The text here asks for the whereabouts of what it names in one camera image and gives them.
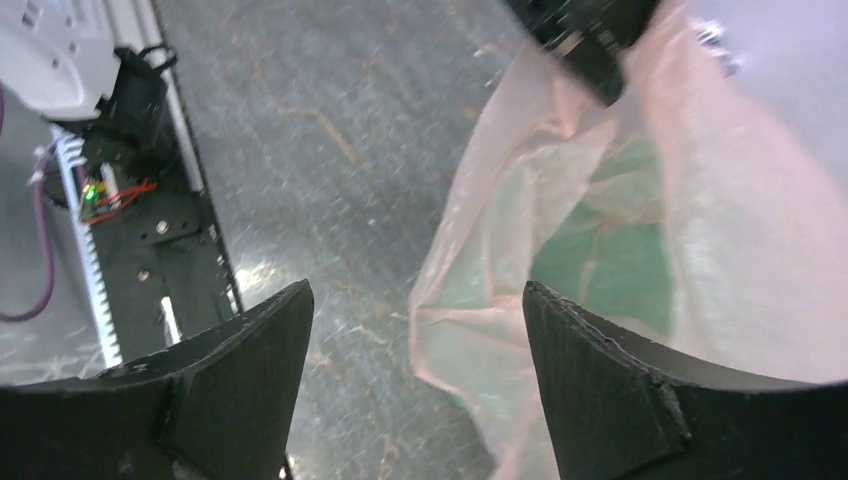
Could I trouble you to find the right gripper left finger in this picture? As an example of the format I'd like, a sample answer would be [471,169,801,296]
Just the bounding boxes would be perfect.
[1,280,315,479]

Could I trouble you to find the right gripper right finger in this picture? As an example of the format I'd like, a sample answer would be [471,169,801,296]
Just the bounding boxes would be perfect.
[522,281,847,479]

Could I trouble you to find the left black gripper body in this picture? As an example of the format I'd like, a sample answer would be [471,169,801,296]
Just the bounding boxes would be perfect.
[506,0,659,106]

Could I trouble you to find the green trash bin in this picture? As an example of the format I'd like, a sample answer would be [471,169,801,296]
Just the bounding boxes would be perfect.
[414,130,671,413]

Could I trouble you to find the pink plastic trash bag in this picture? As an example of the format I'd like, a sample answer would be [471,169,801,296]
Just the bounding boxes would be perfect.
[410,1,847,479]

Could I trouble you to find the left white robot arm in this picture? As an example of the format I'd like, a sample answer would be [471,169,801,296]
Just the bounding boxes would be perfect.
[1,1,658,126]

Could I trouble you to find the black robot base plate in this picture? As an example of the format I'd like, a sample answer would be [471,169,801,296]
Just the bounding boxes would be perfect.
[45,43,242,363]

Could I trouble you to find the slotted cable duct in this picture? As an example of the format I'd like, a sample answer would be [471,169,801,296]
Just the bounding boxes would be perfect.
[51,126,123,368]

